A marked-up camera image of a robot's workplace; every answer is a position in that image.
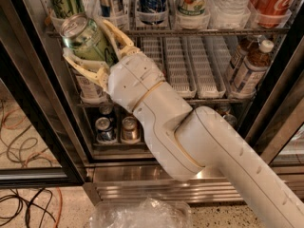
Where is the dark blue can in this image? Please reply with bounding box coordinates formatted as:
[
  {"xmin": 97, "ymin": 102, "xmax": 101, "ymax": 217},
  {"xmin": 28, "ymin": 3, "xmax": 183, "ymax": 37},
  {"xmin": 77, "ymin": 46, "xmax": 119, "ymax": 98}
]
[{"xmin": 138, "ymin": 0, "xmax": 166, "ymax": 25}]

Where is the top wire shelf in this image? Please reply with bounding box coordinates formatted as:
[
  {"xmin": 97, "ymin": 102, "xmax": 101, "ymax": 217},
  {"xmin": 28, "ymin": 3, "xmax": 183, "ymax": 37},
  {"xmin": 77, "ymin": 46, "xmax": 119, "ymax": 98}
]
[{"xmin": 47, "ymin": 28, "xmax": 289, "ymax": 39}]

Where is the green can front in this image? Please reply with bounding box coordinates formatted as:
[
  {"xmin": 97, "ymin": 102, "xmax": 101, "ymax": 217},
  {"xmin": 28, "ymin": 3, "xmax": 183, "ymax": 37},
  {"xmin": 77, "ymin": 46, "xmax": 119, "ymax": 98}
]
[{"xmin": 60, "ymin": 13, "xmax": 118, "ymax": 67}]

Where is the fridge right glass door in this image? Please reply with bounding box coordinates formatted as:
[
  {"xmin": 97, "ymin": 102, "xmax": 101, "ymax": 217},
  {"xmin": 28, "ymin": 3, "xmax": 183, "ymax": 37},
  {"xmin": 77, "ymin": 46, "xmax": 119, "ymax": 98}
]
[{"xmin": 238, "ymin": 4, "xmax": 304, "ymax": 173}]

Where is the fridge left glass door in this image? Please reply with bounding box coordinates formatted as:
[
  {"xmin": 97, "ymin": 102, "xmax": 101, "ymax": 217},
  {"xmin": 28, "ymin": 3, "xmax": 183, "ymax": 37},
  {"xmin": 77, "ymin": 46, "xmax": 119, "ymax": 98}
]
[{"xmin": 0, "ymin": 0, "xmax": 86, "ymax": 188}]

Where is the blue can bottom front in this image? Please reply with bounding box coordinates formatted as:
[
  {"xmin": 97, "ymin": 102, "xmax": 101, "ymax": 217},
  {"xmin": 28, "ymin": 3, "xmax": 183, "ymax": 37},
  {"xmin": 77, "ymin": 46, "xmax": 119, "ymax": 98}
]
[{"xmin": 95, "ymin": 117, "xmax": 116, "ymax": 142}]

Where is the left brown tea bottle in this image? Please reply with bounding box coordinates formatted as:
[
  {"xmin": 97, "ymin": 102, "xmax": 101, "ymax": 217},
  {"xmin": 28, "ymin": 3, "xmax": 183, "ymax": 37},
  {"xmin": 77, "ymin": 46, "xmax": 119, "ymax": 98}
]
[{"xmin": 73, "ymin": 70, "xmax": 106, "ymax": 102}]

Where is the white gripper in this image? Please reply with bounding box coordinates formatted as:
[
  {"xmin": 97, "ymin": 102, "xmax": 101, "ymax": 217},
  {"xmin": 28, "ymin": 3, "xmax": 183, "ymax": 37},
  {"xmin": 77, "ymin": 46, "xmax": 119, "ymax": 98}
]
[{"xmin": 63, "ymin": 19, "xmax": 165, "ymax": 112}]

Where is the orange floor cable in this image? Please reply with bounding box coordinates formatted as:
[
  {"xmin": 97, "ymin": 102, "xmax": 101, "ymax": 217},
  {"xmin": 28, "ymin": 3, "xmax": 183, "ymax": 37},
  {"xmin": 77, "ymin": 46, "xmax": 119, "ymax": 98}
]
[{"xmin": 52, "ymin": 187, "xmax": 64, "ymax": 228}]

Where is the fridge glass door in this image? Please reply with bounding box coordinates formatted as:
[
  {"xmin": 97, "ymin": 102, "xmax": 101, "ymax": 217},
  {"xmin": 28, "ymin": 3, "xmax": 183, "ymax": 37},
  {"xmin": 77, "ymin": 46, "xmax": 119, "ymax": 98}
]
[
  {"xmin": 238, "ymin": 4, "xmax": 304, "ymax": 173},
  {"xmin": 0, "ymin": 0, "xmax": 86, "ymax": 188}
]

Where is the right front tea bottle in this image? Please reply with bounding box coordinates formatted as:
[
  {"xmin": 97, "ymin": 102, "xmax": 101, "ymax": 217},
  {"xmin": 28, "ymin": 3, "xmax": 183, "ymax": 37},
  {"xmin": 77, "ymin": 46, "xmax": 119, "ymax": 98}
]
[{"xmin": 231, "ymin": 39, "xmax": 274, "ymax": 94}]

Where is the stainless fridge base grille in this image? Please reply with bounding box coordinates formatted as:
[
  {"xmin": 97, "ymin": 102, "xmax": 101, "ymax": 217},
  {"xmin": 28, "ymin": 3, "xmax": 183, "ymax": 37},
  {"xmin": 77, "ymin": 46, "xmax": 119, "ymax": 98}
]
[{"xmin": 84, "ymin": 161, "xmax": 242, "ymax": 204}]

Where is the bronze can bottom front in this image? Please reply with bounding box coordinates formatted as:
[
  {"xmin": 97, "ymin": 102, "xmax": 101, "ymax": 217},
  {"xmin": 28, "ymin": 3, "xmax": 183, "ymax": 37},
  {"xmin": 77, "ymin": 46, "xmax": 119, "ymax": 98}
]
[{"xmin": 223, "ymin": 114, "xmax": 238, "ymax": 127}]

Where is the green can behind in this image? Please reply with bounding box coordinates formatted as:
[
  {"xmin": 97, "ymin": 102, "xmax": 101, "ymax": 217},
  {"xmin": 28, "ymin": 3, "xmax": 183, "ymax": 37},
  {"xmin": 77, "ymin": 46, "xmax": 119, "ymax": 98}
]
[{"xmin": 46, "ymin": 0, "xmax": 86, "ymax": 20}]

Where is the red coca-cola can top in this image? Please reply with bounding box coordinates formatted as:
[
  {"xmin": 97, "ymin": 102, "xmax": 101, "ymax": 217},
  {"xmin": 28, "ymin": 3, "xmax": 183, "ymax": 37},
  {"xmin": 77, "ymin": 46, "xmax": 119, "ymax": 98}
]
[{"xmin": 250, "ymin": 0, "xmax": 293, "ymax": 29}]

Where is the green can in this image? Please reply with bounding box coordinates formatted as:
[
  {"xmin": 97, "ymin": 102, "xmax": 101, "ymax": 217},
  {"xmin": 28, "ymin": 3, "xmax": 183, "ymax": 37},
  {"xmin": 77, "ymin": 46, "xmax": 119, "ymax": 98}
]
[
  {"xmin": 46, "ymin": 0, "xmax": 86, "ymax": 20},
  {"xmin": 60, "ymin": 13, "xmax": 118, "ymax": 67}
]

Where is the wire shelf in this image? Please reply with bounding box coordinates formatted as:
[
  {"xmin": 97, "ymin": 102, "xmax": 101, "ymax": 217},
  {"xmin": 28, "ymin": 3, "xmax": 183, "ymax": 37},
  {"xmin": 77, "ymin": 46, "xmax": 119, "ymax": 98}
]
[
  {"xmin": 76, "ymin": 98, "xmax": 252, "ymax": 107},
  {"xmin": 47, "ymin": 28, "xmax": 289, "ymax": 39}
]

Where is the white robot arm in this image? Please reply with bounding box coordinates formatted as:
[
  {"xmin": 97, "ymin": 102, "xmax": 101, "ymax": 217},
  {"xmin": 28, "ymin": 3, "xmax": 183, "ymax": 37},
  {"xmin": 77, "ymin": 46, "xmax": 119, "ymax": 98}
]
[{"xmin": 60, "ymin": 13, "xmax": 304, "ymax": 228}]

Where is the silver blue slim can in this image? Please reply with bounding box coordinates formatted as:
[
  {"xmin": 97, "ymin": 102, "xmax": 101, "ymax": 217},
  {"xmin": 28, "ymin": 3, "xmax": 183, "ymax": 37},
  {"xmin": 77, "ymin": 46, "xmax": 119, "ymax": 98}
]
[{"xmin": 99, "ymin": 0, "xmax": 124, "ymax": 17}]

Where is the black floor cable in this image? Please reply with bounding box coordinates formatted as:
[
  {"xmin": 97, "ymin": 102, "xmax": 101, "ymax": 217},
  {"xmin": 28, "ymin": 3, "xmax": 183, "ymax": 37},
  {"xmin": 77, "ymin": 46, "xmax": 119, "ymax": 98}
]
[{"xmin": 0, "ymin": 187, "xmax": 57, "ymax": 228}]

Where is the right rear tea bottle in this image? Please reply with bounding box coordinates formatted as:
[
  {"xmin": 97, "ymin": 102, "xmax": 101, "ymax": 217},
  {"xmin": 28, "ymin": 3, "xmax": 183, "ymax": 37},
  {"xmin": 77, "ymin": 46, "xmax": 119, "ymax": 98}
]
[{"xmin": 225, "ymin": 35, "xmax": 259, "ymax": 83}]

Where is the middle wire shelf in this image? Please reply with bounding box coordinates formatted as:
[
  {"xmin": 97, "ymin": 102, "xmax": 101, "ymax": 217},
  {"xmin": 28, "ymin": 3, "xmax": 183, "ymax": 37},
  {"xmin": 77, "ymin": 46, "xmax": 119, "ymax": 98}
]
[{"xmin": 76, "ymin": 98, "xmax": 252, "ymax": 107}]

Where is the clear plastic bin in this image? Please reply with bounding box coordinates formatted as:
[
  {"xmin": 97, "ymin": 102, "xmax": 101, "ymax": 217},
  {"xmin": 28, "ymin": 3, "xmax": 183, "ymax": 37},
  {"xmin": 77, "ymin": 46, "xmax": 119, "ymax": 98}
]
[{"xmin": 89, "ymin": 198, "xmax": 193, "ymax": 228}]

